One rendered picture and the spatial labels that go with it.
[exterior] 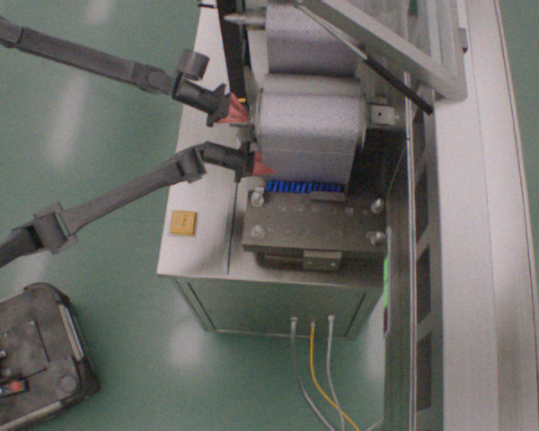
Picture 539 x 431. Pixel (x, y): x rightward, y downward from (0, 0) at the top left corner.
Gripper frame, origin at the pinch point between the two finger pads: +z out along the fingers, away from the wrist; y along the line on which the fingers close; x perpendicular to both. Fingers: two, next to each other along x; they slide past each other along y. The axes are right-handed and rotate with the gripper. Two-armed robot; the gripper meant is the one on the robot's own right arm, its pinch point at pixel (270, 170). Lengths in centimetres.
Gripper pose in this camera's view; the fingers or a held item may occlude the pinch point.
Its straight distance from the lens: 156.0
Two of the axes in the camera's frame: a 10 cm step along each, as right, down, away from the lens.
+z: 8.9, 2.3, 3.9
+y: -0.7, 9.2, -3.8
